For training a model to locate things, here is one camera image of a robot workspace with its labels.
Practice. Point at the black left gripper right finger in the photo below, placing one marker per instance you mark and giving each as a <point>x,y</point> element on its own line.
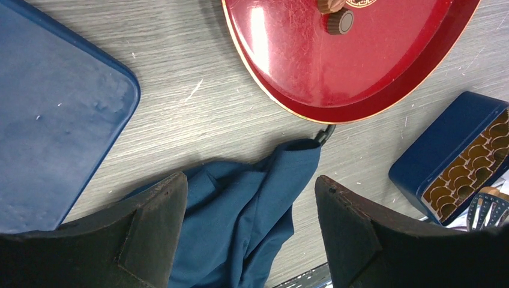
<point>369,245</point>

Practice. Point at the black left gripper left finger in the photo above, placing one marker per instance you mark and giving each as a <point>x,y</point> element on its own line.
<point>129,244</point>

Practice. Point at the clear plastic metal tongs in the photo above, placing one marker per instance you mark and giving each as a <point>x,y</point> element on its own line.
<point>468,209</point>

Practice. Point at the blue chocolate tin box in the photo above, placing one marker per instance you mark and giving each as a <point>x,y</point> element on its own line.
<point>462,151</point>

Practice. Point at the dark round chocolate piece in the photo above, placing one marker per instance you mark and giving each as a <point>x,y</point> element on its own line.
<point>340,23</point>

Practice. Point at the dark blue cloth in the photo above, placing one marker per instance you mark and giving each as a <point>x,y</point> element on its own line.
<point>239,215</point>

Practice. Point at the blue tin lid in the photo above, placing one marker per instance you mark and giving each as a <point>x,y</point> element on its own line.
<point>64,102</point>

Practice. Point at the red round tray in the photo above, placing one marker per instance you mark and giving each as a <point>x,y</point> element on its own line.
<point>392,48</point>

